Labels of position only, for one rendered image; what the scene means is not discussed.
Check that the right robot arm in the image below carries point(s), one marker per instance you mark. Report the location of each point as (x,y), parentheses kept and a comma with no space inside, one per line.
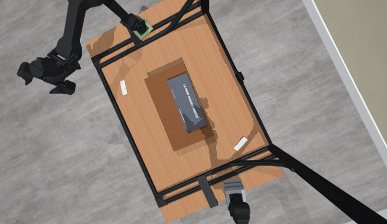
(69,46)

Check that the brown wooden stand with grey legs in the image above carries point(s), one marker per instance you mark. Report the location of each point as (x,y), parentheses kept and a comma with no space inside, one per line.
(168,112)

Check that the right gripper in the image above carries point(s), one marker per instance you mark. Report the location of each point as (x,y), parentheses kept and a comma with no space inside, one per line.
(62,86)

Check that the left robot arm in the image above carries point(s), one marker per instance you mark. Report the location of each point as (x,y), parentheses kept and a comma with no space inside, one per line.
(238,209)

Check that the dark grey network switch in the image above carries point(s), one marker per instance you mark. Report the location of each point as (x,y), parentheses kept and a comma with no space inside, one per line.
(187,102)

